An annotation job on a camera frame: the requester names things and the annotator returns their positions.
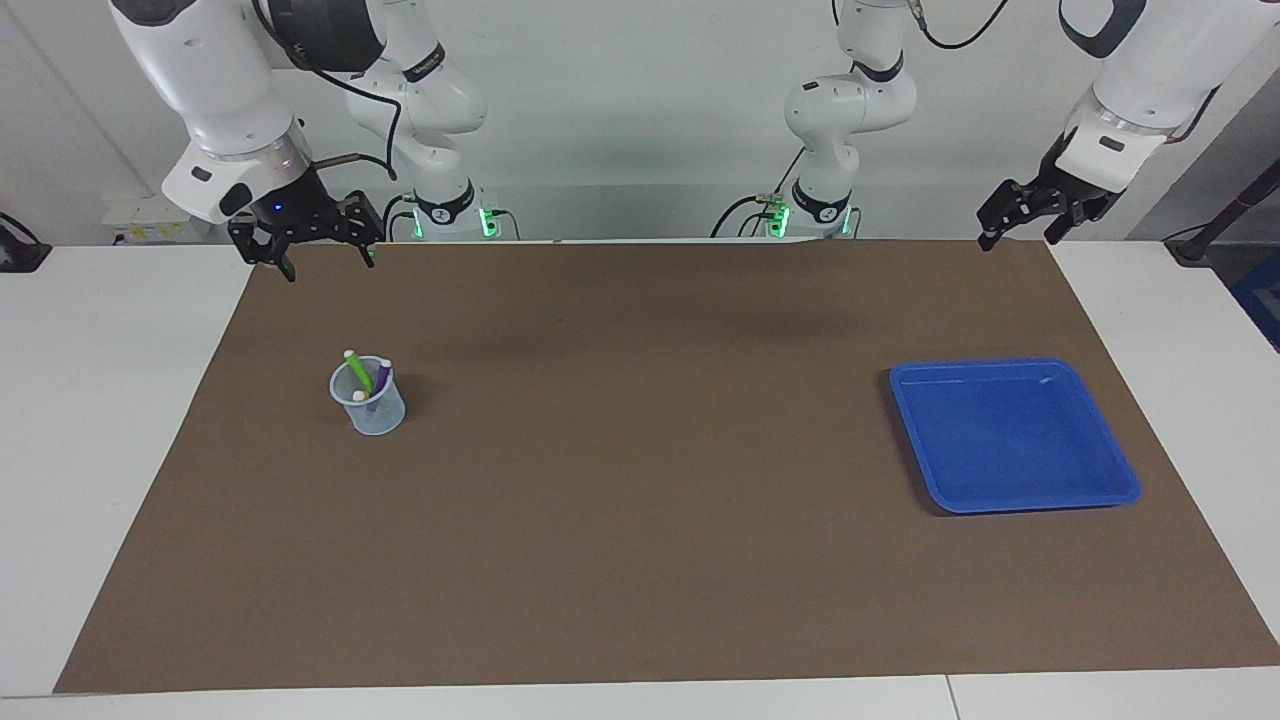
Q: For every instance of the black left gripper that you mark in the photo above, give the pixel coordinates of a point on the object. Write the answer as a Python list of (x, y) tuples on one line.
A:
[(1065, 195)]

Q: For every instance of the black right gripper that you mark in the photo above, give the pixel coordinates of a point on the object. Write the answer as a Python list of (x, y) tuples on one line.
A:
[(295, 212)]

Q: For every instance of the green highlighter pen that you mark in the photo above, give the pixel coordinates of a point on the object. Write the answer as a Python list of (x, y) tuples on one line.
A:
[(358, 368)]

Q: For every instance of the purple highlighter pen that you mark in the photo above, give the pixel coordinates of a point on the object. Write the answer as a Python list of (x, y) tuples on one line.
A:
[(380, 378)]

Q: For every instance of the yellow highlighter pen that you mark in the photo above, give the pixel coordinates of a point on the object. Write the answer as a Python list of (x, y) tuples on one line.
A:
[(360, 397)]

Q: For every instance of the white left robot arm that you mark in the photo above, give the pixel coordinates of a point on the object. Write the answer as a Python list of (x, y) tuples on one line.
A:
[(1160, 60)]

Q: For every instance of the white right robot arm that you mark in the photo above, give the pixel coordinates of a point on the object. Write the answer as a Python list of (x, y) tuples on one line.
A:
[(220, 80)]

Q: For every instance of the black stand pole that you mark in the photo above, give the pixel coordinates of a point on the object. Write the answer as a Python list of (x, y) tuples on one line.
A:
[(1225, 215)]

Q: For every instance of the translucent plastic cup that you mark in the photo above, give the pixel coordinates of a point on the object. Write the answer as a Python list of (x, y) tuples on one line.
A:
[(385, 420)]

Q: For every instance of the blue plastic tray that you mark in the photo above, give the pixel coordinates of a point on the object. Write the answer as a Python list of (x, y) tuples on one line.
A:
[(1010, 440)]

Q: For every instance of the blue box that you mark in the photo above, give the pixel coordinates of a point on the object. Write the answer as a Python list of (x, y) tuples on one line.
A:
[(1262, 300)]

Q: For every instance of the brown table mat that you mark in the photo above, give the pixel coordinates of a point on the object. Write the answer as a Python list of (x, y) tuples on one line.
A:
[(640, 500)]

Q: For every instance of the white wall socket box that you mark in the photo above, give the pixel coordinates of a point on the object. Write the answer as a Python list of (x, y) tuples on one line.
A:
[(135, 222)]

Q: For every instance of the black clamp mount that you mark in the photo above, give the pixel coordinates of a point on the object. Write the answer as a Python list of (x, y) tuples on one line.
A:
[(18, 252)]

